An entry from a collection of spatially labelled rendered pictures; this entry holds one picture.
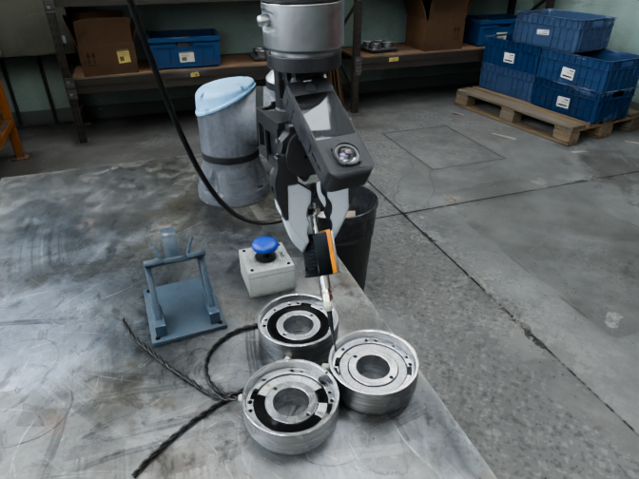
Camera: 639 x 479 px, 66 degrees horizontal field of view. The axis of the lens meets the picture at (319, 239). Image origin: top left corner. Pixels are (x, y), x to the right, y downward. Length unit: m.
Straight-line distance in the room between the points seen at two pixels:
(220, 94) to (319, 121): 0.51
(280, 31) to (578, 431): 1.53
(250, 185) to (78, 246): 0.33
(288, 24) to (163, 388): 0.43
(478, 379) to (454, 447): 1.22
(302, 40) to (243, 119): 0.52
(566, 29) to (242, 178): 3.48
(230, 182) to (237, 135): 0.09
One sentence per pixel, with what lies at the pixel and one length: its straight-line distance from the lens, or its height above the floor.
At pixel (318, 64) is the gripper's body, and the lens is 0.46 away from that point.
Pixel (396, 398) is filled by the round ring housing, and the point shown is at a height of 0.83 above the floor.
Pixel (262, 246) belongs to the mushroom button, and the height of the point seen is 0.87.
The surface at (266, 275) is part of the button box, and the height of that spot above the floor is 0.84.
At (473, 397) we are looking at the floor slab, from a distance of 1.74.
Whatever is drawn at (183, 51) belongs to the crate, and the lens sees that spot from 3.99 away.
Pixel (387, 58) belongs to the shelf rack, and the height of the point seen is 0.44.
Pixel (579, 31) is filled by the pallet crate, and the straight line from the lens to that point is 4.17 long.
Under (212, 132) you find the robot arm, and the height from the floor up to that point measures 0.95.
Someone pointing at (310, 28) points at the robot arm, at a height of 1.20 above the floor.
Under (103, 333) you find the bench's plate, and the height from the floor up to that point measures 0.80.
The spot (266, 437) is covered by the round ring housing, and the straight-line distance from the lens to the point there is 0.54.
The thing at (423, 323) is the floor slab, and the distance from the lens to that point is 1.97.
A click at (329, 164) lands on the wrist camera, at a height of 1.10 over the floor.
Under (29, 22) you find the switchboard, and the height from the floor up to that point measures 0.78.
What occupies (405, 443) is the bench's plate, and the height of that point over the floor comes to 0.80.
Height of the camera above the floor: 1.26
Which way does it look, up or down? 31 degrees down
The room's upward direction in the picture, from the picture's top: straight up
